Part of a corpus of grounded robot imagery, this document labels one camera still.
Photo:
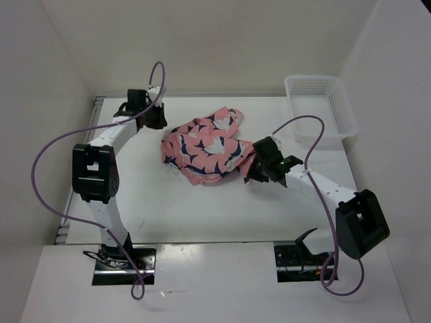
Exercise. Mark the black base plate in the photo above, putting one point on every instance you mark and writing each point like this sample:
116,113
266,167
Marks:
291,267
119,271

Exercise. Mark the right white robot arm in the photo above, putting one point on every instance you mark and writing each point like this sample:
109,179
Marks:
357,216

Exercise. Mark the white plastic basket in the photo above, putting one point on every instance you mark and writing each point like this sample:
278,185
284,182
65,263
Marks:
325,97

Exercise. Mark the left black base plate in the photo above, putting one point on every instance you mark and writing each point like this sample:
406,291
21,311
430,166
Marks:
119,271

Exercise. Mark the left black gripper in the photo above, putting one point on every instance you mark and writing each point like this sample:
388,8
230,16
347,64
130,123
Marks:
161,122

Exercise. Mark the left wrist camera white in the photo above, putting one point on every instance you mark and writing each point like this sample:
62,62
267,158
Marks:
156,94

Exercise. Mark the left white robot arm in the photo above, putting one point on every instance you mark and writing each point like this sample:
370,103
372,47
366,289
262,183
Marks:
95,176

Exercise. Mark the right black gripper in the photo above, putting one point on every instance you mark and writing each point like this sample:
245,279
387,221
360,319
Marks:
253,173

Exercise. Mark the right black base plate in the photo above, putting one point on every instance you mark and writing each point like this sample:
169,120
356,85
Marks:
291,267

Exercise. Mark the pink shark print shorts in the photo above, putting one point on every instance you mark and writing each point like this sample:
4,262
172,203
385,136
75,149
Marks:
205,150

